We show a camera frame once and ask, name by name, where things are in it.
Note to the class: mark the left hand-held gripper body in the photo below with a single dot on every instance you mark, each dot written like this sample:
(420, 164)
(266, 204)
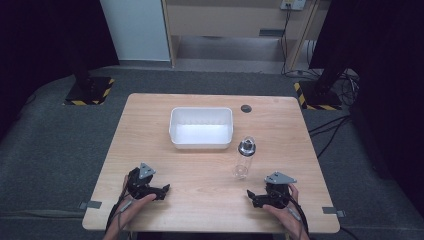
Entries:
(139, 181)

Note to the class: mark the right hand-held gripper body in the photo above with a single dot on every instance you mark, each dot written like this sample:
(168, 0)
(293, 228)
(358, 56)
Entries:
(279, 193)

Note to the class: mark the person's right hand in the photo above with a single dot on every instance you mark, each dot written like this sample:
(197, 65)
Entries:
(283, 215)

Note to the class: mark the person's left hand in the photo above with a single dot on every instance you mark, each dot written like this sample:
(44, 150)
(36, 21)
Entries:
(128, 211)

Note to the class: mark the clear bottle with black cap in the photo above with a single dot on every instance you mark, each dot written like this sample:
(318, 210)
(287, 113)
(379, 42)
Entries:
(245, 156)

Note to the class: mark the white plastic bin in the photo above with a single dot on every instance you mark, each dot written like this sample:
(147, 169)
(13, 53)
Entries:
(200, 128)

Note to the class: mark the grey round table grommet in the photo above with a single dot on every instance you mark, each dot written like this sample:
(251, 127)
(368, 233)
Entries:
(246, 108)

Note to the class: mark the black stand with striped base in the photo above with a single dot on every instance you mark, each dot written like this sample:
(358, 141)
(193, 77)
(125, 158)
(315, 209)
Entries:
(88, 91)
(321, 96)

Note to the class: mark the white panel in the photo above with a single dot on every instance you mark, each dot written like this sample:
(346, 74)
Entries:
(136, 30)

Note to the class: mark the dark curtain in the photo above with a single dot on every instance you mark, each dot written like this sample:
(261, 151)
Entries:
(390, 83)
(40, 50)

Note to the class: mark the white wall socket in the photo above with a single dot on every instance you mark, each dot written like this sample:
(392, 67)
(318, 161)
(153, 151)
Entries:
(292, 4)

